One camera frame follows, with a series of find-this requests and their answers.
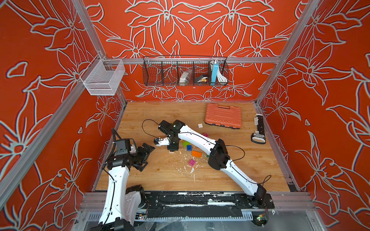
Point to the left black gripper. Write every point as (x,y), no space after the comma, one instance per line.
(144,154)

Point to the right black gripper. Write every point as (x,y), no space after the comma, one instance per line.
(172,148)

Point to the pink lego brick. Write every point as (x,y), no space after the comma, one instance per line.
(192,162)

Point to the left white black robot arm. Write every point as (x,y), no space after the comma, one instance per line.
(121,204)

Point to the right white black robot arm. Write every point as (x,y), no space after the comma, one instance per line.
(218,159)

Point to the lime green lego brick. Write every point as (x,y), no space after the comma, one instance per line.
(186,143)

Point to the orange long lego brick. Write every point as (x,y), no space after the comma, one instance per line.
(196,154)

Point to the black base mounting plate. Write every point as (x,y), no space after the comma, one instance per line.
(203,205)

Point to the orange plastic tool case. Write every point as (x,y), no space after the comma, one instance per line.
(223,116)

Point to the silver packet in basket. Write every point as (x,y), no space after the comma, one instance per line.
(185,78)

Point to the black handheld scraper tool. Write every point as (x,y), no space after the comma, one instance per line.
(259,135)

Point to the light blue box in basket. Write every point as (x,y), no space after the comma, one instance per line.
(215,68)

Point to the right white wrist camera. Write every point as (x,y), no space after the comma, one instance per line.
(161,142)

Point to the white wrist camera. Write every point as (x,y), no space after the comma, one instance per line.
(161,142)
(126,147)

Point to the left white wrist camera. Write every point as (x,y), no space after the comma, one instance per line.
(126,147)

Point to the black wire wall basket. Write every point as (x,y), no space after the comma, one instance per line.
(167,70)

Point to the clear plastic wall bin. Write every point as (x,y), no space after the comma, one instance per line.
(104,78)

